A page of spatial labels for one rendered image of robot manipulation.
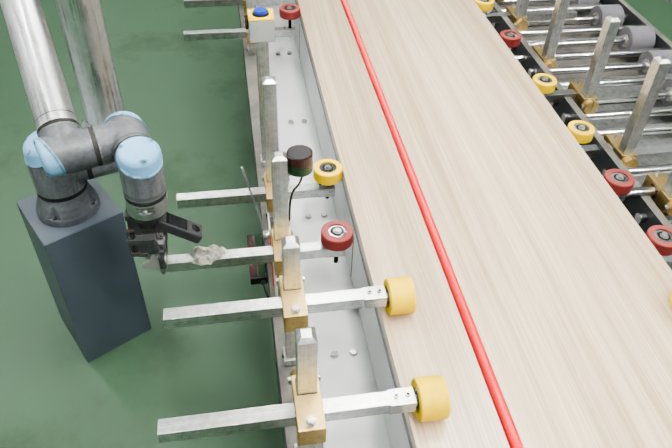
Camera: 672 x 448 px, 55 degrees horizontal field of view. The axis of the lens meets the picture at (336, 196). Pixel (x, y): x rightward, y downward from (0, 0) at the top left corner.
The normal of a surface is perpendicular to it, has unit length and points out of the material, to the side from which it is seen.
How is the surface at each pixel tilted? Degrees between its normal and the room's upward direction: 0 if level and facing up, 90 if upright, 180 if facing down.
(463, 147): 0
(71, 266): 90
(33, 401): 0
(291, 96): 0
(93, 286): 90
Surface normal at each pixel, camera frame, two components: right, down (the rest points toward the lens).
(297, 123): 0.03, -0.76
